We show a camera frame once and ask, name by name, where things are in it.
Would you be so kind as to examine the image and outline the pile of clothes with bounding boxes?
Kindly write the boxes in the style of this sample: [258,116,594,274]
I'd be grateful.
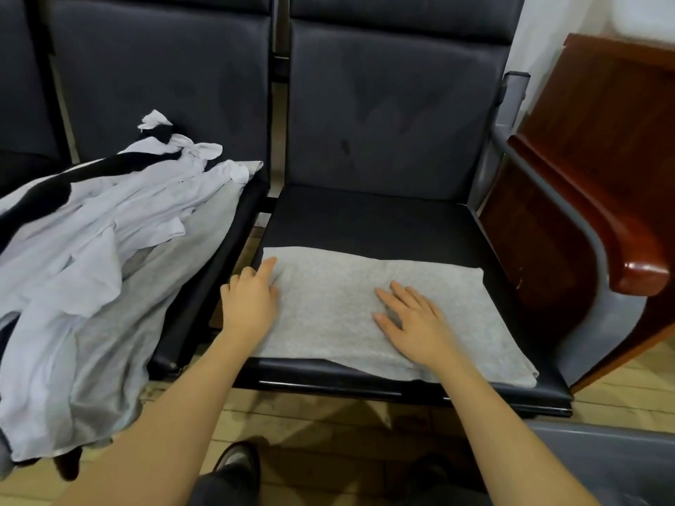
[0,109,266,483]

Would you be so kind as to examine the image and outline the person's black shoe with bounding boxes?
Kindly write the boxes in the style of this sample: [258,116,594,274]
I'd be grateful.
[213,440,264,504]

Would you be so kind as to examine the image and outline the white plastic tray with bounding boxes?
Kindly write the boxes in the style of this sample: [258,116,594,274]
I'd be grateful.
[605,0,675,49]

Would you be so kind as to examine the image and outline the brown wooden desk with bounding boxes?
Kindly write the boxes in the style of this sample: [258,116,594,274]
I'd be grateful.
[479,32,675,396]

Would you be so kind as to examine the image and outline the person's right hand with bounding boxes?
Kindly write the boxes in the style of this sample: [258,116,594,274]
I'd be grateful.
[371,280,463,376]

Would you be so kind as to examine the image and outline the black leather bench seat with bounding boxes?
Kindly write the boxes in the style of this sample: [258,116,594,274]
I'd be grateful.
[232,0,575,420]
[42,0,276,382]
[0,0,52,198]

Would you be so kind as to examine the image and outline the person's blue jeans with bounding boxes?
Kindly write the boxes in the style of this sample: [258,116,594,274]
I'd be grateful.
[188,469,259,506]

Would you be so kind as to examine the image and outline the person's left hand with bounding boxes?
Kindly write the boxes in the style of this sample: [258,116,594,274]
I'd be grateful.
[218,256,282,350]

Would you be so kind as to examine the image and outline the person's right forearm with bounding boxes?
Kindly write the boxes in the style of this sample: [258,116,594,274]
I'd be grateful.
[425,353,599,506]

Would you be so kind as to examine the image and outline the grey plastic storage bin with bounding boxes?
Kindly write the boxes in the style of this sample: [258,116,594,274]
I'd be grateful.
[521,417,675,506]

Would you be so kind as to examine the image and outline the grey t-shirt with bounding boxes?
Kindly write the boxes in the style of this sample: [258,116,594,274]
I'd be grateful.
[250,244,540,390]

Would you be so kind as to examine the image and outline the person's left forearm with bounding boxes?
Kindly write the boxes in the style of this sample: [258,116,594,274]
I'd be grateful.
[56,332,267,506]

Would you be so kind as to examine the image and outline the brown wooden bench armrest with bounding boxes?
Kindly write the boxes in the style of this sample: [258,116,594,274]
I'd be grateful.
[508,132,674,299]

